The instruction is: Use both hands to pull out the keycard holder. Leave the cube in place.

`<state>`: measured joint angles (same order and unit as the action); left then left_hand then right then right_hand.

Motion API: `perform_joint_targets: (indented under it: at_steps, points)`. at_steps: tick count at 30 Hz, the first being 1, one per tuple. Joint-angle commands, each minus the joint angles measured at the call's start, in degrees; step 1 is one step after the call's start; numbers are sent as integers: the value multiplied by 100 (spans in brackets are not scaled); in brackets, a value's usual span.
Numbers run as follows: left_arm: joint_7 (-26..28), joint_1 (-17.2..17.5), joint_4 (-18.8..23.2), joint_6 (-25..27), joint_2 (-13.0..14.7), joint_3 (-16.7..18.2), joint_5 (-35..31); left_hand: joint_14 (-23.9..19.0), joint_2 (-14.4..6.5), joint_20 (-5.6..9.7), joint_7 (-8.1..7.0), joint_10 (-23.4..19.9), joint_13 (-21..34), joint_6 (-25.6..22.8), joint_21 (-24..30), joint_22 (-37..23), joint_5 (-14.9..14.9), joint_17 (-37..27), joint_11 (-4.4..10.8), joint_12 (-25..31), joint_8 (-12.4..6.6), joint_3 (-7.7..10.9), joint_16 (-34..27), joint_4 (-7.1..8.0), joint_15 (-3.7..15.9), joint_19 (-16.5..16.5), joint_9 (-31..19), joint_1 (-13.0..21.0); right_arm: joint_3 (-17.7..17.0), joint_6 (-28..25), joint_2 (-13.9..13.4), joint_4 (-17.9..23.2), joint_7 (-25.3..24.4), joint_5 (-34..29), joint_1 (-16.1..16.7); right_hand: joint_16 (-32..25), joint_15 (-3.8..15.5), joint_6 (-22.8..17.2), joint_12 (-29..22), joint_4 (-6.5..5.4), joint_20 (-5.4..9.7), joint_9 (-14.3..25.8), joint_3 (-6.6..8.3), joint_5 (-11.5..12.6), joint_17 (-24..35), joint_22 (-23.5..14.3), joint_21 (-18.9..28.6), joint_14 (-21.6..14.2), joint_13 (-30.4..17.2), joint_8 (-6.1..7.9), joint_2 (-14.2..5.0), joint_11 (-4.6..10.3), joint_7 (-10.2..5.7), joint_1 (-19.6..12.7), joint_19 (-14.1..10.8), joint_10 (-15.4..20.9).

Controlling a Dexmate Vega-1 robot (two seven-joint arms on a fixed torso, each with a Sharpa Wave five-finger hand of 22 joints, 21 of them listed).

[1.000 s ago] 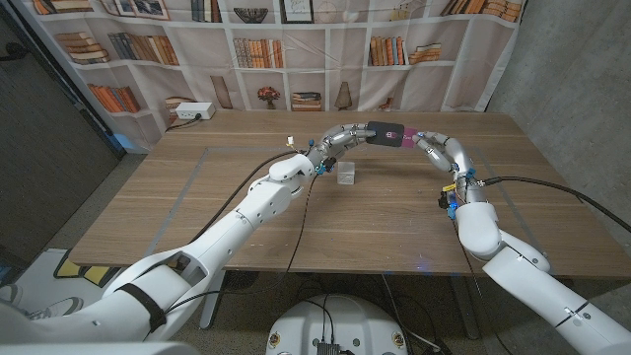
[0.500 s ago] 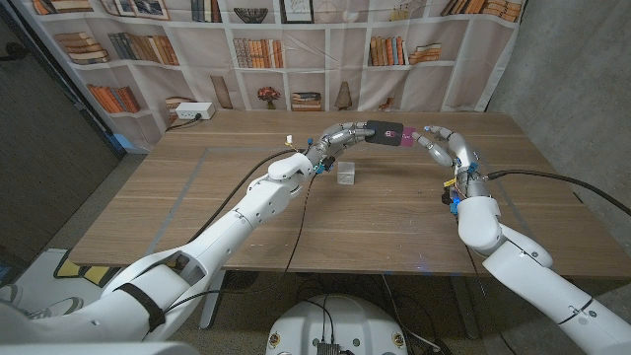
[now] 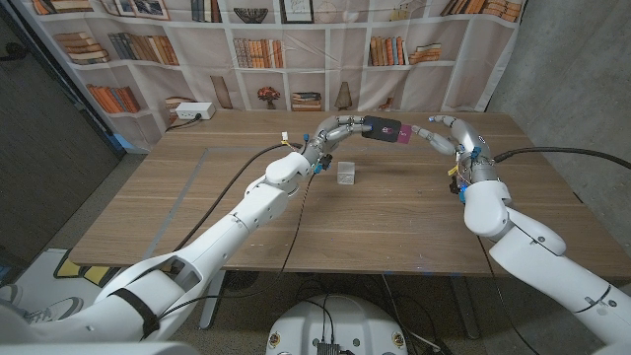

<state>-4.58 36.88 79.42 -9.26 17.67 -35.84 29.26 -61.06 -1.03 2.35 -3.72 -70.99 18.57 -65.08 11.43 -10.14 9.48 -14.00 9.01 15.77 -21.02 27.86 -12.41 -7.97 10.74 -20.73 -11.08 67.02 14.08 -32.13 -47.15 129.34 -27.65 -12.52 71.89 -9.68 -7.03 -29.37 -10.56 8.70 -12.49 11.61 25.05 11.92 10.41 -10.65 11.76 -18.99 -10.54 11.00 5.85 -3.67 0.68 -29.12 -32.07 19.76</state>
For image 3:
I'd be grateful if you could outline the white floor board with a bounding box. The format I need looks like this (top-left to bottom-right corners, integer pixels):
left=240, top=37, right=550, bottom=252
left=0, top=248, right=119, bottom=321

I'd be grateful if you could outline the grey table leg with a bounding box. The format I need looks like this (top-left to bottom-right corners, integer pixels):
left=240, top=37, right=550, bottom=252
left=451, top=274, right=480, bottom=340

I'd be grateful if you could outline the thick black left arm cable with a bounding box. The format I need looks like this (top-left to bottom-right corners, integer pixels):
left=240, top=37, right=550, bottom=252
left=172, top=142, right=306, bottom=252

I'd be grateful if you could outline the yellow black floor mat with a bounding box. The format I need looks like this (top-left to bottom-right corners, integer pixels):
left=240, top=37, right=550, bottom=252
left=52, top=249, right=118, bottom=289

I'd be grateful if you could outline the printed bookshelf backdrop cloth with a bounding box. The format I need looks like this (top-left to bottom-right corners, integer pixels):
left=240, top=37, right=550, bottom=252
left=14, top=0, right=528, bottom=154

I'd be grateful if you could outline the grey white sneaker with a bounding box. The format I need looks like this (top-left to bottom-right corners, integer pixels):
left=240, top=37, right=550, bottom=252
left=27, top=295, right=85, bottom=325
left=0, top=283, right=24, bottom=310

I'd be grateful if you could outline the black bracket on partition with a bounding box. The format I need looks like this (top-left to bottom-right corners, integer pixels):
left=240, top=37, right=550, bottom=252
left=0, top=41, right=29, bottom=63

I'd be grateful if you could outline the black cable on torso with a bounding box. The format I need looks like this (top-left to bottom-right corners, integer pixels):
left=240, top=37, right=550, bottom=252
left=301, top=294, right=337, bottom=344

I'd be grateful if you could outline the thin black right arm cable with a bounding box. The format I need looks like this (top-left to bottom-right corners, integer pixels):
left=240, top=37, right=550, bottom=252
left=475, top=236, right=544, bottom=355

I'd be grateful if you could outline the black floor cable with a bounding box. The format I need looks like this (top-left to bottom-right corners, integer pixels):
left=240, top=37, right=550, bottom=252
left=382, top=273, right=445, bottom=354

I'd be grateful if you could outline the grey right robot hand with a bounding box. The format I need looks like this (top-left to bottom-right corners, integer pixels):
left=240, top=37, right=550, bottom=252
left=411, top=113, right=498, bottom=185

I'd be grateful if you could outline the black power strip cable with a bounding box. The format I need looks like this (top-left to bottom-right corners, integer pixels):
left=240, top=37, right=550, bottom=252
left=165, top=113, right=204, bottom=133

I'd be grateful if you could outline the white table leg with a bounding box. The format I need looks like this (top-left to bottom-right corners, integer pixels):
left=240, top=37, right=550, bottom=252
left=199, top=269, right=228, bottom=330

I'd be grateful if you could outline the white robot torso base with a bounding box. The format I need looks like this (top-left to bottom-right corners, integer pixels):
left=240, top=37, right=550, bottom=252
left=265, top=294, right=409, bottom=355

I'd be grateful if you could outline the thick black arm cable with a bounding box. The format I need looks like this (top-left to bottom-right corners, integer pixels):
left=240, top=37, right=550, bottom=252
left=492, top=145, right=631, bottom=172
left=172, top=142, right=306, bottom=252

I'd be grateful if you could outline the pink keycard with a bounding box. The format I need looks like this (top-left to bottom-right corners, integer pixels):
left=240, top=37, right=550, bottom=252
left=381, top=123, right=414, bottom=146

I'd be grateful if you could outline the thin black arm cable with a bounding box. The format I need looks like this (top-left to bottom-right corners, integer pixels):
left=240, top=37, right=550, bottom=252
left=475, top=236, right=544, bottom=355
left=157, top=170, right=317, bottom=322

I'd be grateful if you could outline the black keycard holder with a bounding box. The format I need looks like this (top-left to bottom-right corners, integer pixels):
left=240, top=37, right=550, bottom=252
left=362, top=114, right=403, bottom=144

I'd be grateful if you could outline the blue plastic object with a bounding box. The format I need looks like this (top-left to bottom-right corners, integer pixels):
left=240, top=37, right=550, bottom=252
left=105, top=132, right=133, bottom=153

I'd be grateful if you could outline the black perforated partition panel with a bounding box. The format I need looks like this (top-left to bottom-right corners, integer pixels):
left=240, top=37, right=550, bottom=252
left=0, top=4, right=125, bottom=277

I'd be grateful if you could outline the white power strip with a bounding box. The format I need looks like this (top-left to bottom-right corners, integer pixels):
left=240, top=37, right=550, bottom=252
left=175, top=101, right=217, bottom=121

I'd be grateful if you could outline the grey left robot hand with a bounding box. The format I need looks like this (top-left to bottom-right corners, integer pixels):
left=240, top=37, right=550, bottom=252
left=300, top=114, right=375, bottom=168

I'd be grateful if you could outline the small white cube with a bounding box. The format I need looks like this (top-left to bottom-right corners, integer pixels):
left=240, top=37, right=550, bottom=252
left=336, top=161, right=357, bottom=186

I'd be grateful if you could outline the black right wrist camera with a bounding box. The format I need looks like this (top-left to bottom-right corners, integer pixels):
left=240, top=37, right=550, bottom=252
left=448, top=176, right=467, bottom=204

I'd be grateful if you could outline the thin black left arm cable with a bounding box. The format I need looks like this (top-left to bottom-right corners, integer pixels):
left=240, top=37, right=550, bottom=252
left=157, top=170, right=317, bottom=322

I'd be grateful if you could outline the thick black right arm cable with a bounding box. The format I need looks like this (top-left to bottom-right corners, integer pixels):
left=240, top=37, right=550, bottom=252
left=492, top=145, right=631, bottom=172

